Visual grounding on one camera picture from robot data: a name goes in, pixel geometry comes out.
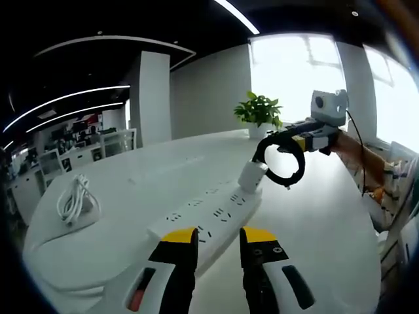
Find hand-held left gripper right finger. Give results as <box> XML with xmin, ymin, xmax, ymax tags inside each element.
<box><xmin>238</xmin><ymin>226</ymin><xmax>330</xmax><ymax>314</ymax></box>

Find white office workstations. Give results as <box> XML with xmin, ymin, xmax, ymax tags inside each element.
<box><xmin>9</xmin><ymin>127</ymin><xmax>139</xmax><ymax>200</ymax></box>

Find white coiled power strip cable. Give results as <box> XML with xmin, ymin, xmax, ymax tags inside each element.
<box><xmin>56</xmin><ymin>173</ymin><xmax>103</xmax><ymax>228</ymax></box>

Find green leafy plant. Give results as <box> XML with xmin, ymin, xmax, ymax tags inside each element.
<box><xmin>233</xmin><ymin>91</ymin><xmax>284</xmax><ymax>129</ymax></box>

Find white charger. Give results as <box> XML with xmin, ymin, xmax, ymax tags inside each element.
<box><xmin>237</xmin><ymin>159</ymin><xmax>270</xmax><ymax>194</ymax></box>

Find black charger cable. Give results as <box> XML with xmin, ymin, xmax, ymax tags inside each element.
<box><xmin>256</xmin><ymin>135</ymin><xmax>307</xmax><ymax>191</ymax></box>

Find white desk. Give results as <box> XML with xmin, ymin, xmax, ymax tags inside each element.
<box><xmin>22</xmin><ymin>129</ymin><xmax>384</xmax><ymax>314</ymax></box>

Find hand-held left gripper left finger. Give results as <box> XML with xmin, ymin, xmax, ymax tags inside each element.
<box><xmin>106</xmin><ymin>226</ymin><xmax>200</xmax><ymax>314</ymax></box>

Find ceiling light strip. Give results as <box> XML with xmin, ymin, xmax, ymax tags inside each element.
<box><xmin>26</xmin><ymin>101</ymin><xmax>126</xmax><ymax>133</ymax></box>
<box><xmin>214</xmin><ymin>0</ymin><xmax>261</xmax><ymax>35</ymax></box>
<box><xmin>3</xmin><ymin>85</ymin><xmax>131</xmax><ymax>133</ymax></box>

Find white power strip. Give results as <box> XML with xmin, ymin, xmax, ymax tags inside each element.
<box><xmin>146</xmin><ymin>185</ymin><xmax>264</xmax><ymax>279</ymax></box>

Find white plant pot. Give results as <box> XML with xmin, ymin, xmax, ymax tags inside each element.
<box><xmin>248</xmin><ymin>122</ymin><xmax>270</xmax><ymax>140</ymax></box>

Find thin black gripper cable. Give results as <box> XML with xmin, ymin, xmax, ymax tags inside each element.
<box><xmin>345</xmin><ymin>109</ymin><xmax>369</xmax><ymax>198</ymax></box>

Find person's patterned shirt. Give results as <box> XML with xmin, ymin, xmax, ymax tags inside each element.
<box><xmin>369</xmin><ymin>140</ymin><xmax>419</xmax><ymax>234</ymax></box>

